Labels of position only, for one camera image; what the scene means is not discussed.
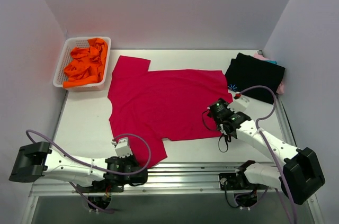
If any folded black t-shirt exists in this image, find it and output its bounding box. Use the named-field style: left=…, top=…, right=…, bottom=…
left=225, top=53, right=285, bottom=93

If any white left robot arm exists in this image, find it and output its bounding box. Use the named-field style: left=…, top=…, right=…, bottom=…
left=9, top=138, right=148, bottom=193

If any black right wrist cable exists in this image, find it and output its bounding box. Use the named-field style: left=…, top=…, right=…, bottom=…
left=202, top=110, right=234, bottom=153

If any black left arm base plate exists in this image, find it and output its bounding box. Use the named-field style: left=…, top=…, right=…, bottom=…
left=83, top=180, right=124, bottom=193

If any aluminium rail frame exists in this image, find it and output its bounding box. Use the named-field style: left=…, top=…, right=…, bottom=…
left=21, top=94, right=324, bottom=224

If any folded teal t-shirt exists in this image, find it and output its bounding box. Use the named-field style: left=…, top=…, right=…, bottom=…
left=266, top=60, right=278, bottom=65

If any crimson red t-shirt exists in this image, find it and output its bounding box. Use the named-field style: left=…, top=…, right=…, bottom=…
left=108, top=56, right=233, bottom=168

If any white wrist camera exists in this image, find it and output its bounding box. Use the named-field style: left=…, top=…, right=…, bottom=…
left=112, top=137, right=133, bottom=158
left=227, top=92, right=250, bottom=113

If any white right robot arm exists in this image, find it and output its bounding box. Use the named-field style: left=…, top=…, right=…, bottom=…
left=207, top=97, right=325, bottom=205

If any crumpled orange t-shirt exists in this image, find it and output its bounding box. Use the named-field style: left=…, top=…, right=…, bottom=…
left=63, top=38, right=108, bottom=88

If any folded pink t-shirt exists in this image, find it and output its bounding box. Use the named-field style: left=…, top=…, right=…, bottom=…
left=253, top=51, right=284, bottom=94

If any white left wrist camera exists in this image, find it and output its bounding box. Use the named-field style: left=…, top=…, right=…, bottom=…
left=112, top=137, right=133, bottom=158

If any white plastic basket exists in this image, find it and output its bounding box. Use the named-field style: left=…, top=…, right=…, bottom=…
left=53, top=37, right=111, bottom=92

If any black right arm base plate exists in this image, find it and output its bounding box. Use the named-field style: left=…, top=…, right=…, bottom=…
left=218, top=173, right=255, bottom=191

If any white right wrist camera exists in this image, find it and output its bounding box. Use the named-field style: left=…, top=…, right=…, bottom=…
left=227, top=92, right=250, bottom=113

